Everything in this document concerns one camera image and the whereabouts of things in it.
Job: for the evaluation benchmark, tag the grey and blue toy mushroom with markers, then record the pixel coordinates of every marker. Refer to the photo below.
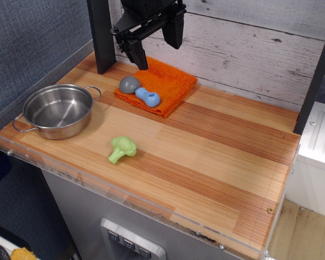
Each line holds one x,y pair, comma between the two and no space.
131,85

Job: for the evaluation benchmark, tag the yellow object bottom left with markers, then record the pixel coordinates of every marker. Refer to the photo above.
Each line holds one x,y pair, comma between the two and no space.
22,254

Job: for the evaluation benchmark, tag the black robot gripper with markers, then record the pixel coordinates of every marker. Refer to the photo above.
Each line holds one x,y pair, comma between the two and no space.
140,19

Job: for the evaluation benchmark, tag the toy fridge water dispenser panel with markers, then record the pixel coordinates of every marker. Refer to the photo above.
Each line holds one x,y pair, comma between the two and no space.
131,241

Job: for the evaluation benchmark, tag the green toy broccoli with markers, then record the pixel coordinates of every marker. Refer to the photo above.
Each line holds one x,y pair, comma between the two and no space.
122,145

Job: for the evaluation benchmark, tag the white grooved appliance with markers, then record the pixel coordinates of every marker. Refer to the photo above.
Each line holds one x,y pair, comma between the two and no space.
306,184

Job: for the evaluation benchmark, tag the black vertical post left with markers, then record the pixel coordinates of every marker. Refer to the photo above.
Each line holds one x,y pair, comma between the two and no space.
100,23

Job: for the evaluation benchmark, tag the orange folded napkin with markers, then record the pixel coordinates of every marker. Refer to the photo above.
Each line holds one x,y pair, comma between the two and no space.
170,83

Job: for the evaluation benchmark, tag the stainless steel pot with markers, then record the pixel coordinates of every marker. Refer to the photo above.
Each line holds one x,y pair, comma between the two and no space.
58,112

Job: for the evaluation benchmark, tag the clear acrylic table guard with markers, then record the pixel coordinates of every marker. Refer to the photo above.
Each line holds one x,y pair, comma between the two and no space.
213,168

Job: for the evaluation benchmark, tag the dark vertical post right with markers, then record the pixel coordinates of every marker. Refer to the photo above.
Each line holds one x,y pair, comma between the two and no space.
311,95

